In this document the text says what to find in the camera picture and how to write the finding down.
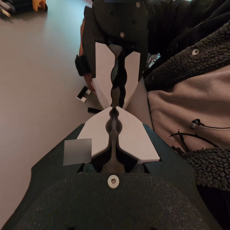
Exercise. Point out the dark fleece jacket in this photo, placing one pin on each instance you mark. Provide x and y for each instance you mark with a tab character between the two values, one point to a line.
197	64

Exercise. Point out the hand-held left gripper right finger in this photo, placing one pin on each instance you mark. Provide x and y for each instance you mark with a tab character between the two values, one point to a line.
134	136

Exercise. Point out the black and white lego assembly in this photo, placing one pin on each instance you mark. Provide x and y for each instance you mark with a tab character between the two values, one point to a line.
81	94

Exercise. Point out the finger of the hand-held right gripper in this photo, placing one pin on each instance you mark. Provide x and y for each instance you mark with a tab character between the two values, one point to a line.
133	71
103	71

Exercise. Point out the beige sweatshirt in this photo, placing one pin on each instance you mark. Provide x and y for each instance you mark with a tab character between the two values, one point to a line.
188	107

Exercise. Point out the person's right hand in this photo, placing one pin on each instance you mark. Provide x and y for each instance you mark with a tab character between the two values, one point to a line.
88	80

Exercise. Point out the plaid cloth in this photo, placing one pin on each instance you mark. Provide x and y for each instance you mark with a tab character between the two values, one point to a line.
152	59

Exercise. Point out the orange and black lego car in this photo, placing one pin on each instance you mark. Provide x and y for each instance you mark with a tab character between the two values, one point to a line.
38	5

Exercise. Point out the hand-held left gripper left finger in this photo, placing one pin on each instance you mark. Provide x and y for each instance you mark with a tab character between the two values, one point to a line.
93	131

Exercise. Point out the person's right forearm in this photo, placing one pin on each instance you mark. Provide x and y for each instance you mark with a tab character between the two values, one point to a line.
179	21

